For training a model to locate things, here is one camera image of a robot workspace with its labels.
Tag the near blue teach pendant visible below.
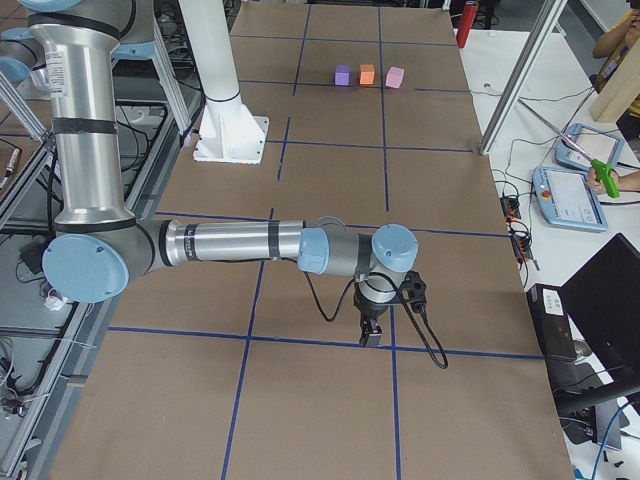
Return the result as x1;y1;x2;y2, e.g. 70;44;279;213
532;166;608;233

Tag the red cylinder bottle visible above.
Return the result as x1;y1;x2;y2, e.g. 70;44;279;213
456;1;479;49

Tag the pink foam cube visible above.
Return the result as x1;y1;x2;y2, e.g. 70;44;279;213
385;66;405;89

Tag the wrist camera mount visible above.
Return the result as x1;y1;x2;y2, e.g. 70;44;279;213
400;270;427;313

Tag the green handled reacher grabber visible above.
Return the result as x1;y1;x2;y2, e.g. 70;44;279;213
518;99;620;198

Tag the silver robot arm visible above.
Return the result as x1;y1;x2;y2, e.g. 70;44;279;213
26;1;426;347

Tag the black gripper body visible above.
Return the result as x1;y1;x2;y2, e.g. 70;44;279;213
353;288;388;325

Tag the aluminium frame post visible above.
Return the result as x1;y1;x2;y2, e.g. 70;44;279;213
479;0;568;155

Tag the orange foam cube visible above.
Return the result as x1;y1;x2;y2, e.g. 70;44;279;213
359;64;376;86

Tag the purple foam cube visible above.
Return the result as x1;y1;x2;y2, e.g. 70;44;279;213
334;64;351;87

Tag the far blue teach pendant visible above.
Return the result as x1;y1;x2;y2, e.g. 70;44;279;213
555;123;623;171

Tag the black laptop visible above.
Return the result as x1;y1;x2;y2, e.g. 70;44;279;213
526;233;639;398

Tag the blue teach pendant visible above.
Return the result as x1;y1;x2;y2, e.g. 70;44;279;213
555;123;623;171
532;166;608;233

